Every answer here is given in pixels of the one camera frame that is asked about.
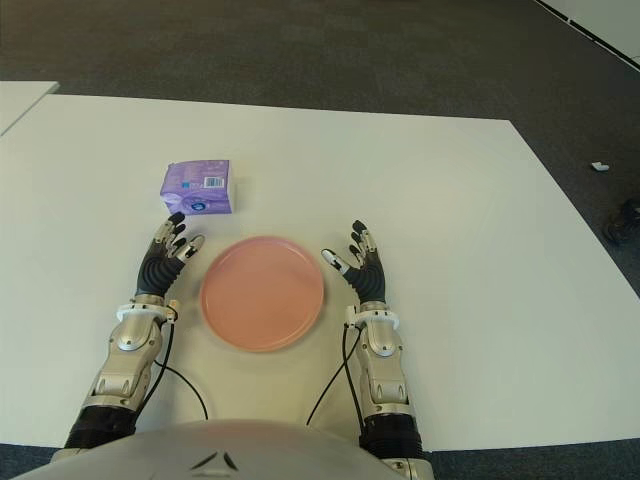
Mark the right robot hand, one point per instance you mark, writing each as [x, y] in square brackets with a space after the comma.
[370, 280]

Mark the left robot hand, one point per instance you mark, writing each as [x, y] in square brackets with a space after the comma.
[157, 270]

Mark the purple tissue paper pack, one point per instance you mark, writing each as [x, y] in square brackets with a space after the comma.
[195, 180]

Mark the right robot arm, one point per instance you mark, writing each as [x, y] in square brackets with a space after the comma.
[382, 360]

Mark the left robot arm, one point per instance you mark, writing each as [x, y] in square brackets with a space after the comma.
[125, 340]

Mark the pink round plate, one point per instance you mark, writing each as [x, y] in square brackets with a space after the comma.
[262, 295]

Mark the grey robot torso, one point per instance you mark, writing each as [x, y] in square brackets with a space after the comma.
[210, 450]

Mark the neighbouring white table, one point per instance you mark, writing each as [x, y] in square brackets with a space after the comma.
[20, 100]

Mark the small white floor object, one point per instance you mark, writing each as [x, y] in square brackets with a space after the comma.
[599, 166]

